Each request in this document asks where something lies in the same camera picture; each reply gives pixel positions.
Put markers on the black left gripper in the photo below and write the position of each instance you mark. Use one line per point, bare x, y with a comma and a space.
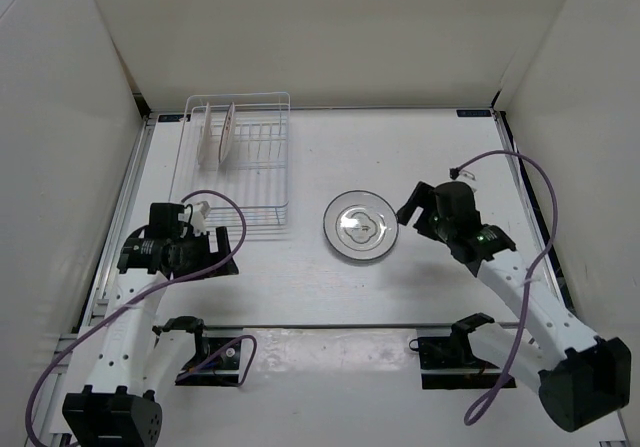
208, 257

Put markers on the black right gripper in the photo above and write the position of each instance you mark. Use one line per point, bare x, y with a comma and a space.
423, 196

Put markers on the white plate with dark rim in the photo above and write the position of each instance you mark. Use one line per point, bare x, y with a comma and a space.
360, 226

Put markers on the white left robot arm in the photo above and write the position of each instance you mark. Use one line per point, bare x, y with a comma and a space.
140, 358

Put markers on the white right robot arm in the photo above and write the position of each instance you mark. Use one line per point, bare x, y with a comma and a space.
578, 376

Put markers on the white plate middle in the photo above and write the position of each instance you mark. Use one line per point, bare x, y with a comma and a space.
227, 133

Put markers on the white plate far left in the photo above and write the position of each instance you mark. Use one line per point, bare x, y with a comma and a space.
205, 136

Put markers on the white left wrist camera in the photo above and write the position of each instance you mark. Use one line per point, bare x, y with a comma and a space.
195, 216

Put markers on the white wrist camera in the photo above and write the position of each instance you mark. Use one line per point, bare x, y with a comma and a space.
459, 174
195, 216

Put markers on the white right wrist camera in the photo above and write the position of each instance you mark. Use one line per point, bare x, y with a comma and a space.
459, 174

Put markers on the white wire dish rack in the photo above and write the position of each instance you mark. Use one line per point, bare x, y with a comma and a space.
255, 173

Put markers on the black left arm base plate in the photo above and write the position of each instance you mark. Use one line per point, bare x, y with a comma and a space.
222, 371

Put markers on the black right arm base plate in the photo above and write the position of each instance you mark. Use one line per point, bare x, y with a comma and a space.
441, 369

